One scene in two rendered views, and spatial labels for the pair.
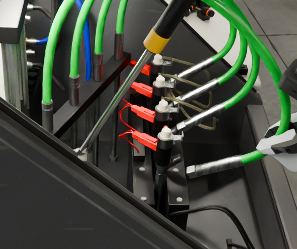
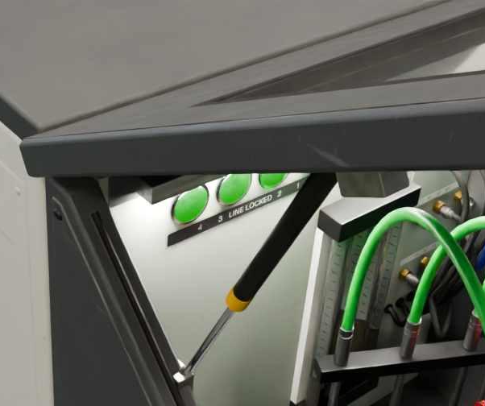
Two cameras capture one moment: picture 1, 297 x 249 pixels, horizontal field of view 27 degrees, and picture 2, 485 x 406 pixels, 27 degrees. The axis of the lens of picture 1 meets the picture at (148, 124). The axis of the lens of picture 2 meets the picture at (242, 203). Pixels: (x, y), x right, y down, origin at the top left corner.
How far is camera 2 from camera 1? 0.56 m
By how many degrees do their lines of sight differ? 42
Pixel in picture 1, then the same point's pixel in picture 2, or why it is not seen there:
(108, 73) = not seen: outside the picture
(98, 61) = (473, 324)
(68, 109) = (389, 356)
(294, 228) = not seen: outside the picture
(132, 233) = not seen: outside the picture
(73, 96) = (404, 345)
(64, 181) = (143, 386)
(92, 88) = (448, 352)
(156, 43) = (230, 299)
